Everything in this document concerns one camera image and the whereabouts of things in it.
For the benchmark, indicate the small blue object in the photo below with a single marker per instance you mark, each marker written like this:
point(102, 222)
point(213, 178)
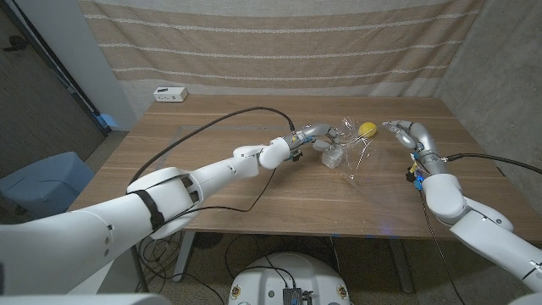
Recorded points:
point(108, 120)

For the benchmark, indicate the clear cellophane sheet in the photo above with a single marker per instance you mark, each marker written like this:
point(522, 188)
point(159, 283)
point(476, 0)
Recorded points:
point(360, 165)

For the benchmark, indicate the grey table leg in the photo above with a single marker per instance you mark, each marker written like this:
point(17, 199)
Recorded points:
point(183, 258)
point(401, 262)

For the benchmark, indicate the white power strip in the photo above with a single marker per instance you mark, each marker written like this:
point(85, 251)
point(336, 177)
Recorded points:
point(170, 94)

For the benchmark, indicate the white robot torso base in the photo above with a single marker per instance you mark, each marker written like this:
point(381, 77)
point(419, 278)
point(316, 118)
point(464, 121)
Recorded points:
point(288, 275)

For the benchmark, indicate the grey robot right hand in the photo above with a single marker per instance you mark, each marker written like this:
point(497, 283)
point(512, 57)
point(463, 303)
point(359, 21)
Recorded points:
point(419, 140)

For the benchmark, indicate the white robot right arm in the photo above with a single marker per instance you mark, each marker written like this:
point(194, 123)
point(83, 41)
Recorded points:
point(478, 229)

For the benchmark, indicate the beige striped backdrop cloth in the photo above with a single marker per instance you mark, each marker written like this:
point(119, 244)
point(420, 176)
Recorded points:
point(279, 51)

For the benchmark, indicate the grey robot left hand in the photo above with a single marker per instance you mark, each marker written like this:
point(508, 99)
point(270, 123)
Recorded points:
point(317, 130)

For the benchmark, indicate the black door frame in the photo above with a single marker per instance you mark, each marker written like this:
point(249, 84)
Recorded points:
point(55, 63)

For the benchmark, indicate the blue-grey upholstered seat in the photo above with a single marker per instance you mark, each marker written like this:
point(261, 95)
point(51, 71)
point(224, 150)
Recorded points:
point(46, 182)

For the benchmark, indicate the white block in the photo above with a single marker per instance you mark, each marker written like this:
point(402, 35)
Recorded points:
point(332, 157)

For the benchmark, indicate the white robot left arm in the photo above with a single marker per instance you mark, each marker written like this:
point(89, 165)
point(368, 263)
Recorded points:
point(127, 216)

